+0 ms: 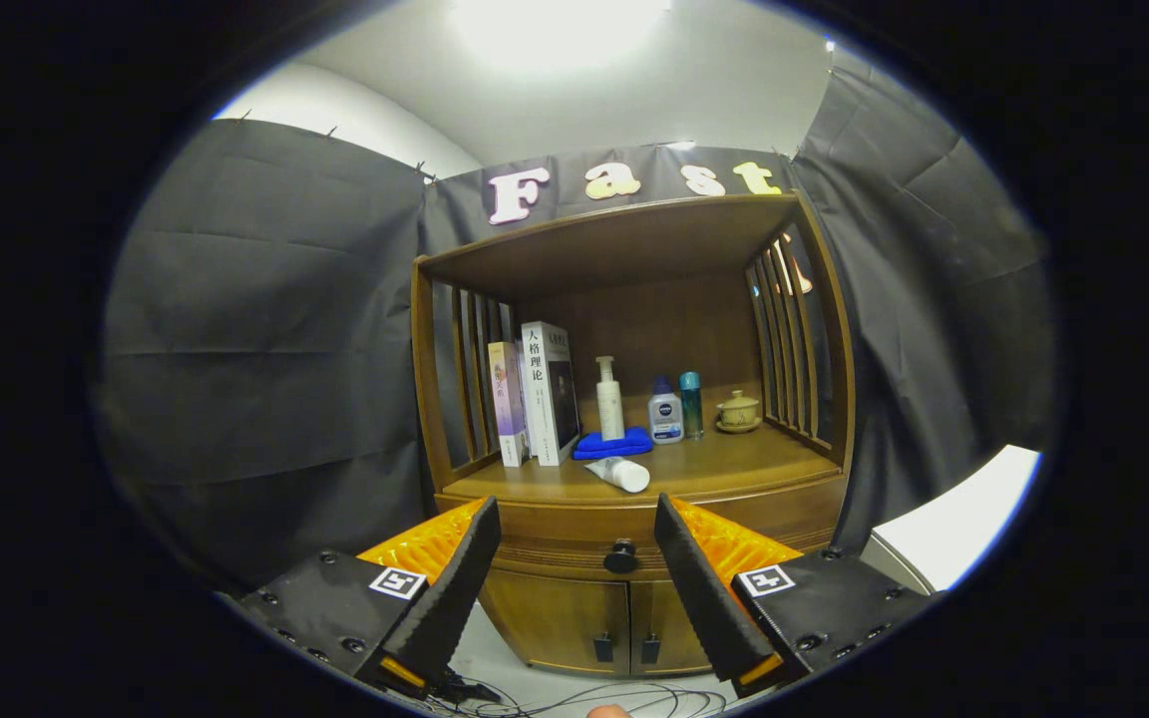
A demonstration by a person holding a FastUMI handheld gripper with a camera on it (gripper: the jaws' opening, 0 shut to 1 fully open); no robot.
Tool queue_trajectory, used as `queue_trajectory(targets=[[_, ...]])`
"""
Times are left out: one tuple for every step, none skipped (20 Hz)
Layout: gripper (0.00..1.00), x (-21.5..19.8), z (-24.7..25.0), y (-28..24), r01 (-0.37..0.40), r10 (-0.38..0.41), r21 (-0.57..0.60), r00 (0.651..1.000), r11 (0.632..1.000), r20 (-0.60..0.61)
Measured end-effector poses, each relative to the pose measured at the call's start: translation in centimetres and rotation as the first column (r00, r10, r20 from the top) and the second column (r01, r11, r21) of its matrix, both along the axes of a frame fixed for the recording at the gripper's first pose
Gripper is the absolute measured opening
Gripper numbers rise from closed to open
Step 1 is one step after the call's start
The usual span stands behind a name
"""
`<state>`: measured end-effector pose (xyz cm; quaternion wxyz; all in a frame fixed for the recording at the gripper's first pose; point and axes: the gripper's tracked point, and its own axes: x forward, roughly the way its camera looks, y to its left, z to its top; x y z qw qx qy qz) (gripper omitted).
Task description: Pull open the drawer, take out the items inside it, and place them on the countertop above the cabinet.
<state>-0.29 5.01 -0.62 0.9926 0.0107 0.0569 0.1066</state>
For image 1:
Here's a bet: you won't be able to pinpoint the black cables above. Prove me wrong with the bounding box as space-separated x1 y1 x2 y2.
420 673 730 718

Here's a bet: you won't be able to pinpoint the white pump bottle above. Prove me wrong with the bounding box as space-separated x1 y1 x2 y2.
594 356 625 442

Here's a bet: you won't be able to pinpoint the teal slim bottle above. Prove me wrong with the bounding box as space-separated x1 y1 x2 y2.
679 372 705 440

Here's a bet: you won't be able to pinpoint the purple book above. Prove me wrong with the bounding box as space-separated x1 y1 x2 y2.
487 341 530 468

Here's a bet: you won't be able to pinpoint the blue folded cloth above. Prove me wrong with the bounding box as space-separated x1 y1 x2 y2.
573 427 655 461

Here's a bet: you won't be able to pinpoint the wooden cabinet door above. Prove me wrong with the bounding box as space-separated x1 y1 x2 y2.
629 578 735 677
480 568 632 677

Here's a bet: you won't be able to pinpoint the black backdrop cloth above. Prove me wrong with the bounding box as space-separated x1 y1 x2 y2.
101 45 1059 599

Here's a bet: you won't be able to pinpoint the yellow lidded teacup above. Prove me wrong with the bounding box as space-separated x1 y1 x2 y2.
715 390 763 434

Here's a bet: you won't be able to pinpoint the thick white book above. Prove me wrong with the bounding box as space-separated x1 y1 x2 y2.
520 321 581 467

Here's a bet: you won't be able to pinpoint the white table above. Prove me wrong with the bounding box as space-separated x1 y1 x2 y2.
862 446 1042 591

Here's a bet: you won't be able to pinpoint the white bottle with blue cap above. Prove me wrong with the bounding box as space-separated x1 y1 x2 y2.
648 376 685 445

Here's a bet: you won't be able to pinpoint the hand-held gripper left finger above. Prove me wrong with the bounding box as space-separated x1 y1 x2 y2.
235 496 503 699

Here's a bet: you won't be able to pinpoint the wooden countertop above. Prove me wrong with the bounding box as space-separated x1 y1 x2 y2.
440 424 843 508

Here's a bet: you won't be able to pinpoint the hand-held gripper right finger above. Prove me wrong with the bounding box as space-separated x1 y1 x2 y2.
654 493 935 699

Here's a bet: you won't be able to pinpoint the brown wooden drawer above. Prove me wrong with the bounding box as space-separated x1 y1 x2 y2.
435 477 850 584

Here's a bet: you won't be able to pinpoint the white squeeze tube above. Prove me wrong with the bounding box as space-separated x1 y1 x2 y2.
584 457 651 494

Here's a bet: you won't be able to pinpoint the brown wooden cabinet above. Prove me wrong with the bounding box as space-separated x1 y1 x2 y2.
410 191 857 679

